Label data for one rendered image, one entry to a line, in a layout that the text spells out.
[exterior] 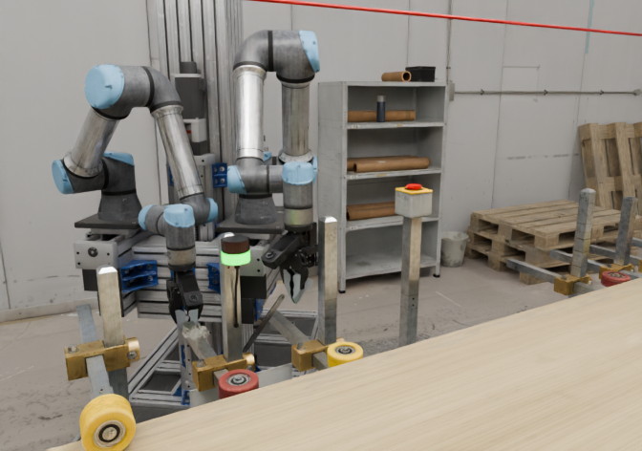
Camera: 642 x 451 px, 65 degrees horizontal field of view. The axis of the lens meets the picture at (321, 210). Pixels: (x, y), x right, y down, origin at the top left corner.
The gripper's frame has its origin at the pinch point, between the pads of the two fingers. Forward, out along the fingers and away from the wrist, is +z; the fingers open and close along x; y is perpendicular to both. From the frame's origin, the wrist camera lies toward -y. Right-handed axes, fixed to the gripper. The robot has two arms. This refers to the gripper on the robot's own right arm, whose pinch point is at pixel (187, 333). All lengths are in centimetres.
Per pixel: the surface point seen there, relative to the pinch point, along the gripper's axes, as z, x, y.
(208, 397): 4.6, 1.6, -24.4
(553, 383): -9, -55, -72
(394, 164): -9, -200, 176
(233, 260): -31.3, -2.7, -33.2
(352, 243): 63, -190, 216
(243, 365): -4.0, -5.5, -28.9
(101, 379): -14.5, 24.5, -38.3
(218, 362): -5.3, -0.3, -27.1
